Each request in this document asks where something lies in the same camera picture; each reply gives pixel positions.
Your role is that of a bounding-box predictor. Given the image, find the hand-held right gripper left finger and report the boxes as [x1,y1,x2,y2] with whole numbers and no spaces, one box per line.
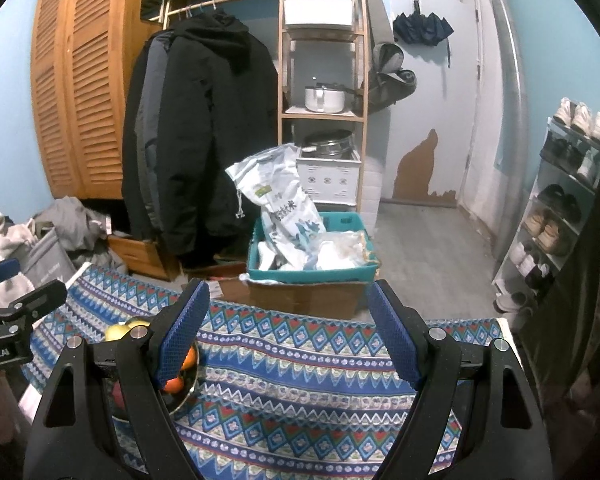
[24,278,212,480]

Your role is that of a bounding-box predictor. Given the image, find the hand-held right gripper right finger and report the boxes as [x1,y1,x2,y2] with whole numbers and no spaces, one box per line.
[366,280,555,480]

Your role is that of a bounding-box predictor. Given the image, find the dark green glass plate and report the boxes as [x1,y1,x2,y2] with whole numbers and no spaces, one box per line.
[107,330,203,418]

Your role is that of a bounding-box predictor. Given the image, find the white fleece garment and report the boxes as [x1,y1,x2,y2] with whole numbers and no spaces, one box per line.
[0,212,38,311]

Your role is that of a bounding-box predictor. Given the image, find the grey tote bag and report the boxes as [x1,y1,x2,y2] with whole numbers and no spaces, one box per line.
[17,225,78,286]

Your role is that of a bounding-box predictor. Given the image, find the flat cardboard box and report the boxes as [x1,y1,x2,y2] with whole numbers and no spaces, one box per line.
[182,260,251,301]

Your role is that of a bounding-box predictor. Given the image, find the grey clothes pile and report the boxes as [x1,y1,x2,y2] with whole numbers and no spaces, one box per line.
[30,196,116,266]

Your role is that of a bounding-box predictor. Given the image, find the wooden drawer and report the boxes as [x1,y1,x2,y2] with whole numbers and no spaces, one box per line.
[106,235,183,281]

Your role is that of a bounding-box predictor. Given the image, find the blue patterned tablecloth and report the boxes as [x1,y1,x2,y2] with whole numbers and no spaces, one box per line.
[20,262,518,480]

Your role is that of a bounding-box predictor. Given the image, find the large cardboard box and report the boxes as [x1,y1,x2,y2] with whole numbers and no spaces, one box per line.
[220,275,376,320]

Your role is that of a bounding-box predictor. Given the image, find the clear plastic bag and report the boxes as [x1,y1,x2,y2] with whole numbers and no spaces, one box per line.
[315,230,376,268]

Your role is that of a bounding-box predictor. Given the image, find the teal plastic crate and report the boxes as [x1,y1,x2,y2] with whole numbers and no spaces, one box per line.
[246,211,380,283]

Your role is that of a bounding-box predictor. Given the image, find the white printed rice bag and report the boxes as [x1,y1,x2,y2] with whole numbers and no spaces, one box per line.
[226,143,327,271]

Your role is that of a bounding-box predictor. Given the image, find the white perforated basket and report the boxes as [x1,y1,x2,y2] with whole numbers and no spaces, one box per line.
[296,149,363,203]

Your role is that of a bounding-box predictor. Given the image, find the wooden louvered wardrobe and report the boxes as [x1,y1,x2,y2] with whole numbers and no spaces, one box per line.
[30,0,171,201]

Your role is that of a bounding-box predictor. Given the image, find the black hooded coat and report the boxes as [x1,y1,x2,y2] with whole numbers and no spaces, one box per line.
[121,10,280,271]

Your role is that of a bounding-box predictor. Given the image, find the steel pot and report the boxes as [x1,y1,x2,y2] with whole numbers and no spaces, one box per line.
[302,130,355,157]

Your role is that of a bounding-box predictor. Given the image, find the grey jacket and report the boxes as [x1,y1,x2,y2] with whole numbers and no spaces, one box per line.
[134,30,173,231]

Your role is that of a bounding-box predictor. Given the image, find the white door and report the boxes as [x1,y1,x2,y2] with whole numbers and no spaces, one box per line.
[387,0,481,206]

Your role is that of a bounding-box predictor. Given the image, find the grey backpack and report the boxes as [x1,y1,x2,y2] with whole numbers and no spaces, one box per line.
[362,42,418,113]

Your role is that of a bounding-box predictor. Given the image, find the wooden shelf unit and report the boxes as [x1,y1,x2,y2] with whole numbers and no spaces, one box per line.
[278,0,368,211]

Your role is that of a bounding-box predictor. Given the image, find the shoe rack with shoes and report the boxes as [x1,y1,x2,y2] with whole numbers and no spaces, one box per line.
[495,97,600,313]

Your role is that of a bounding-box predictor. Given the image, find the dark folded umbrella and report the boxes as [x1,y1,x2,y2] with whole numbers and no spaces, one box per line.
[392,0,454,68]

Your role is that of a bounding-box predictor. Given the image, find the dark long bag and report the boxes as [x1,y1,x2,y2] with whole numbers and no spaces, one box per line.
[362,0,396,48]

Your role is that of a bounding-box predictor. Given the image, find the white storage bin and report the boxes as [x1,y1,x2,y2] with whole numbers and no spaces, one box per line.
[283,0,356,28]

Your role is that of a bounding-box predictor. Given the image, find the metal duct pipe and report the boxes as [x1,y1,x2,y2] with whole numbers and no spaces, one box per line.
[480,0,528,261]

